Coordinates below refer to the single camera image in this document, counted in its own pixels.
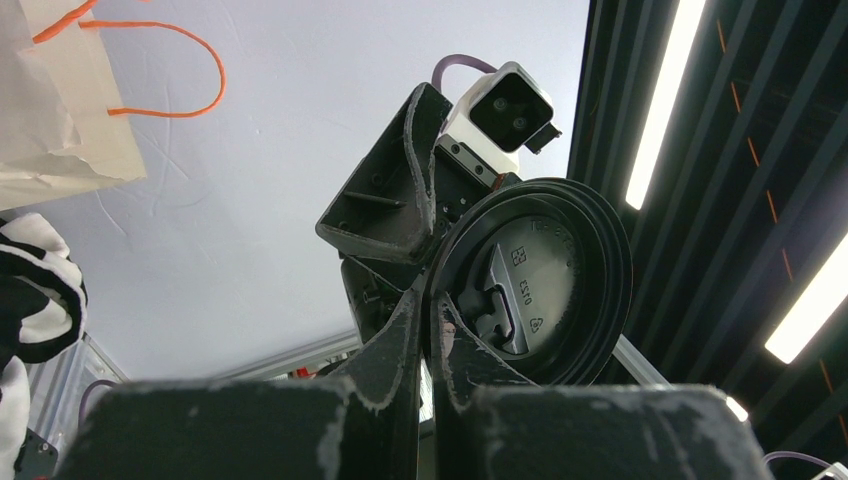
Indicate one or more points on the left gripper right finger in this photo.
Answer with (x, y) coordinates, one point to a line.
(493, 423)

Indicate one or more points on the black coffee lid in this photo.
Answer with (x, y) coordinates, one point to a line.
(541, 273)

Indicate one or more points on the brown paper bag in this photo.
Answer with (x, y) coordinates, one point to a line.
(64, 128)

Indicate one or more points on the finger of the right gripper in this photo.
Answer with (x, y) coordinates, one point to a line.
(406, 145)

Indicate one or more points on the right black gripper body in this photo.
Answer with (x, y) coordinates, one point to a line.
(374, 286)

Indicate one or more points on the aluminium frame rail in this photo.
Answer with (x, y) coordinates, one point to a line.
(57, 387)

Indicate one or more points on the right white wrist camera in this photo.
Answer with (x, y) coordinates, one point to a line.
(504, 111)

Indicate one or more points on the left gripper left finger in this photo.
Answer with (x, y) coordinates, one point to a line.
(361, 421)

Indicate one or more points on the black white striped cloth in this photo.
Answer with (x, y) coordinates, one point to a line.
(43, 312)

